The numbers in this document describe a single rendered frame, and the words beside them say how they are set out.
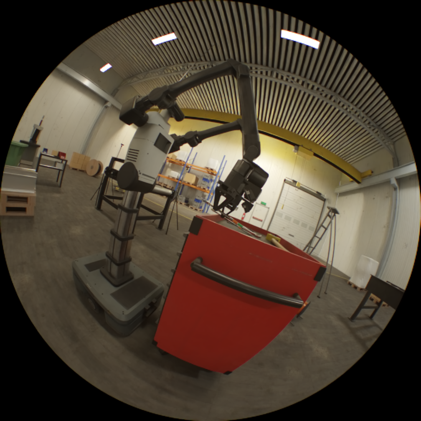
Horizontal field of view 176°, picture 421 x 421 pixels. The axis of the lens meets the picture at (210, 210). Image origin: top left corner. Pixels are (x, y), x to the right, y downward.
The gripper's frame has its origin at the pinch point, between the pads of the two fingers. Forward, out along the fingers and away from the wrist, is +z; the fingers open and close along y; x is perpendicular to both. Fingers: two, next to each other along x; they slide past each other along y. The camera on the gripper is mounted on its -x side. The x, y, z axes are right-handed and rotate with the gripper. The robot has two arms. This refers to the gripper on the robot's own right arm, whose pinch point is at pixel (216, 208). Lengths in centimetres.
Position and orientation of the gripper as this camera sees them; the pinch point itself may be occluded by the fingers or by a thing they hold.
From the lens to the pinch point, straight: 49.9
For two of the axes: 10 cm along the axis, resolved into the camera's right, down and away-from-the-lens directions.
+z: -5.3, 8.4, 1.3
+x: -7.8, -5.5, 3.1
